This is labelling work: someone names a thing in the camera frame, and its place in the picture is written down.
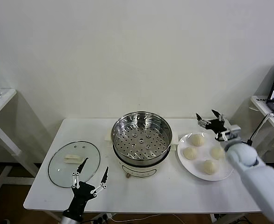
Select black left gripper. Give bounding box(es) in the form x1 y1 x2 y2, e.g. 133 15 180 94
62 157 110 221

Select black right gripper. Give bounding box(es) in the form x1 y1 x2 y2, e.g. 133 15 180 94
196 109 228 140

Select white steamed baozi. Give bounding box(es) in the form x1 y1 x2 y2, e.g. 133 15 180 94
188 133 205 147
183 146 199 161
201 159 219 175
211 147 226 160

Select round glass pot lid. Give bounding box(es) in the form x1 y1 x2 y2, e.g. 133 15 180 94
48 140 101 189

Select stainless steel steamer basket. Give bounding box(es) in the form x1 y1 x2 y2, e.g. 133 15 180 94
110 111 173 167

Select white electric cooker pot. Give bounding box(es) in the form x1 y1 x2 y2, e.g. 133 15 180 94
103 129 179 180

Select white power strip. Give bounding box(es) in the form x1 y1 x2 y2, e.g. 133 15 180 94
90 213 113 224

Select white round plate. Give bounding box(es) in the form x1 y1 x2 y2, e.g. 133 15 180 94
177 132 234 182

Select white side table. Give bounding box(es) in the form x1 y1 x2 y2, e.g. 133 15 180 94
0 88 39 198
250 95 274 164

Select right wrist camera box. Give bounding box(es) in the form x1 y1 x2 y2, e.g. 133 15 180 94
215 125 242 142

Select white plug cable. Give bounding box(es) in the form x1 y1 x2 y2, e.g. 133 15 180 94
248 112 274 144

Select thin white cable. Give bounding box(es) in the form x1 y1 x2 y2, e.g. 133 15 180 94
110 213 183 224

